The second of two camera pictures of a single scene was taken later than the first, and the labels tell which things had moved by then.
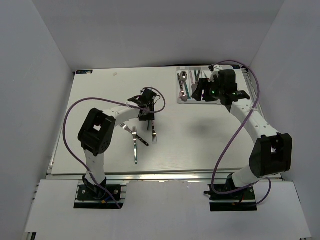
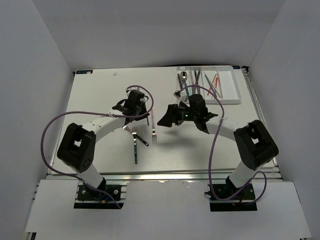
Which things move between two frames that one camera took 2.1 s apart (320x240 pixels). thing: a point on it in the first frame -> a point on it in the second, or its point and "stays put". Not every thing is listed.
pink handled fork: x=154 y=133 stays put
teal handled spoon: x=183 y=76 stays put
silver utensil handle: x=180 y=83 stays put
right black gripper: x=204 y=84 -> x=172 y=116
